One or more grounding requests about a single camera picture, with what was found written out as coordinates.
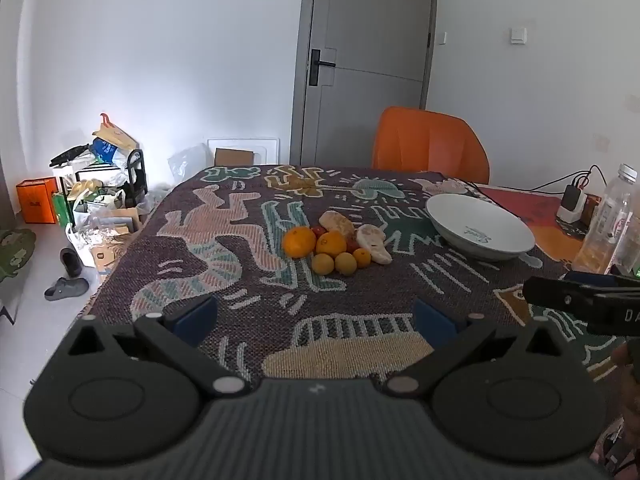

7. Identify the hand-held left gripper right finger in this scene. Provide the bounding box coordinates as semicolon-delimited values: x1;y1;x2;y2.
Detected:
384;298;576;400

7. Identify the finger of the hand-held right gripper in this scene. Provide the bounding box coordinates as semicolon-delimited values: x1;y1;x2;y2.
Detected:
523;276;596;318
564;270;640;290

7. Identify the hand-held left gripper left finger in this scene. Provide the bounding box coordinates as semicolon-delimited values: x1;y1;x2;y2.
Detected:
65;294;253;401

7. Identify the white bowl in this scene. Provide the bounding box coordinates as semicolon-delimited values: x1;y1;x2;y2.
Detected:
426;193;537;262

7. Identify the medium orange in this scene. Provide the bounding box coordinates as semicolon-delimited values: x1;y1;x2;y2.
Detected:
315;231;348;257

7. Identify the large orange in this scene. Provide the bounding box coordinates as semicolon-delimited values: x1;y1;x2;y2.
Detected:
282;226;317;259

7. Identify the person's right hand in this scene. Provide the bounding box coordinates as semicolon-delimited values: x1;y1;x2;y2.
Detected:
611;340;640;413

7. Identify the clear plastic bottle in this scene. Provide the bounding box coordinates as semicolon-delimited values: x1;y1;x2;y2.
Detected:
572;163;639;276

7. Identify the printed figure blanket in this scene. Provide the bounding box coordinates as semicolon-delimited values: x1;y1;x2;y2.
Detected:
75;164;640;392

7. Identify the white black charger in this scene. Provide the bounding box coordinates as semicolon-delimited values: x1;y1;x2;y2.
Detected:
556;184;591;225

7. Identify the orange red mat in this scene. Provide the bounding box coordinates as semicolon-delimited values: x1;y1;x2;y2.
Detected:
477;184;588;267

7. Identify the grey slipper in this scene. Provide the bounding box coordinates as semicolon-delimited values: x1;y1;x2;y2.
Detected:
44;277;90;302

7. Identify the dark slipper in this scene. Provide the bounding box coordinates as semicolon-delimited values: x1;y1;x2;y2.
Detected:
59;247;84;278

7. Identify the black rack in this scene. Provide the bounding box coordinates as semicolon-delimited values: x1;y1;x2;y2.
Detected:
125;149;149;209

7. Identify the clear plastic bag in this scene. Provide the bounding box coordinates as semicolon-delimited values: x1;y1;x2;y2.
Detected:
167;144;209;184

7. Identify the cardboard box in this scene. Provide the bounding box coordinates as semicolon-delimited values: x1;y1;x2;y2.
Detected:
215;148;255;167

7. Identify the green bag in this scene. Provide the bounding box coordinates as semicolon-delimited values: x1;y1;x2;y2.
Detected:
52;192;76;226

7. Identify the orange chair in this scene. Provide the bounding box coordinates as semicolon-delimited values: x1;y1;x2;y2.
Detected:
371;106;491;185

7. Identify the white board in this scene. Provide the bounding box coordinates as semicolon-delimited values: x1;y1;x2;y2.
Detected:
206;136;279;167

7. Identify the blue white bag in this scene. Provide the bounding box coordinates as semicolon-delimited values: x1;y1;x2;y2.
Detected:
89;137;122;164

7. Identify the green cloth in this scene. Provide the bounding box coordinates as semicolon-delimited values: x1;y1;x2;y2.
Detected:
0;229;37;284

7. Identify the orange box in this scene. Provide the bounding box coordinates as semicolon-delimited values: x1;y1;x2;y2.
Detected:
16;177;60;225

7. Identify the black umbrella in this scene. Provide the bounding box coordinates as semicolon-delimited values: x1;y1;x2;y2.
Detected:
49;144;94;167

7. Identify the grey door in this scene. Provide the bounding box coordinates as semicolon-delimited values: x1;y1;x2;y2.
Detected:
291;0;440;166

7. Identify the black cable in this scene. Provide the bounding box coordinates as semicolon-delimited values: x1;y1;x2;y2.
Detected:
467;164;610;198

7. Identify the paper bag with orange handle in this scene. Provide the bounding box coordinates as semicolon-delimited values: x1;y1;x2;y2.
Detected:
92;113;140;151

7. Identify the black door handle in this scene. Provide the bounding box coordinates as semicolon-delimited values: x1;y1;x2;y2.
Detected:
309;49;337;87

